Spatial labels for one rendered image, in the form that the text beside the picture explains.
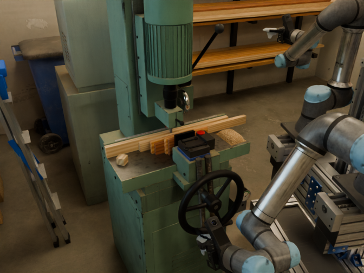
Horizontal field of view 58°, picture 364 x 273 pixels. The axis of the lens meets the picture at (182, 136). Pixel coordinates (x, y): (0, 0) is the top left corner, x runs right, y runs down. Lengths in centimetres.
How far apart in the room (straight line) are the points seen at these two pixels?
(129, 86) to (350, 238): 111
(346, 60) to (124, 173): 116
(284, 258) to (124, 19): 103
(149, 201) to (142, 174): 14
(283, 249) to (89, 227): 161
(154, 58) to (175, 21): 16
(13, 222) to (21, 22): 179
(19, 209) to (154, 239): 144
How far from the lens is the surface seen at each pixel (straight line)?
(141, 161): 133
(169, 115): 132
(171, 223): 149
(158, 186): 132
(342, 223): 146
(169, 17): 118
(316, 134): 101
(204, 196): 127
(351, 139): 95
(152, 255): 157
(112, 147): 136
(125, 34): 141
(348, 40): 176
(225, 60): 365
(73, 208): 258
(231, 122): 158
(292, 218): 219
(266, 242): 105
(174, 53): 121
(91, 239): 232
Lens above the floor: 164
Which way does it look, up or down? 29 degrees down
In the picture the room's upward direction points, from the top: straight up
